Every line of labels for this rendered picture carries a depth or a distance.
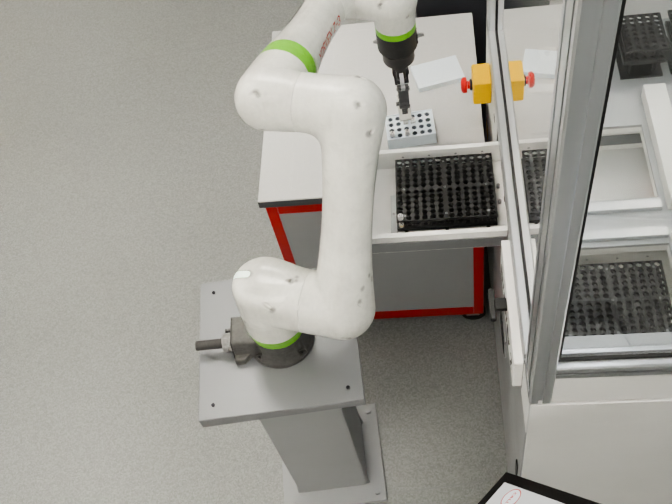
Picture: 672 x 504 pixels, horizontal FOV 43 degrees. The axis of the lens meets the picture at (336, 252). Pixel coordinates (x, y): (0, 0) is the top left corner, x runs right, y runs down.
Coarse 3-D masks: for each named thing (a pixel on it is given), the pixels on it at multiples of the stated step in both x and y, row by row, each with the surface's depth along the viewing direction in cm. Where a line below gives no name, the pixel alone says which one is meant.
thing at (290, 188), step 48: (336, 48) 241; (432, 48) 236; (384, 96) 229; (432, 96) 226; (288, 144) 224; (384, 144) 219; (432, 144) 217; (288, 192) 215; (288, 240) 232; (384, 288) 252; (432, 288) 252; (480, 288) 251
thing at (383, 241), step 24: (480, 144) 198; (384, 168) 205; (384, 192) 202; (384, 216) 198; (504, 216) 193; (384, 240) 188; (408, 240) 188; (432, 240) 188; (456, 240) 187; (480, 240) 187
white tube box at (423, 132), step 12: (396, 120) 220; (408, 120) 218; (420, 120) 218; (432, 120) 217; (396, 132) 216; (420, 132) 216; (432, 132) 215; (396, 144) 217; (408, 144) 217; (420, 144) 217
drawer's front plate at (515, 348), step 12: (504, 240) 179; (504, 252) 177; (504, 264) 176; (504, 276) 176; (504, 288) 178; (516, 312) 169; (516, 324) 168; (516, 336) 166; (516, 348) 165; (516, 360) 164; (516, 372) 166; (516, 384) 171
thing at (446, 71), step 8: (424, 64) 231; (432, 64) 230; (440, 64) 230; (448, 64) 229; (456, 64) 229; (416, 72) 229; (424, 72) 229; (432, 72) 229; (440, 72) 228; (448, 72) 228; (456, 72) 227; (416, 80) 228; (424, 80) 227; (432, 80) 227; (440, 80) 227; (448, 80) 226; (456, 80) 227; (424, 88) 227; (432, 88) 227
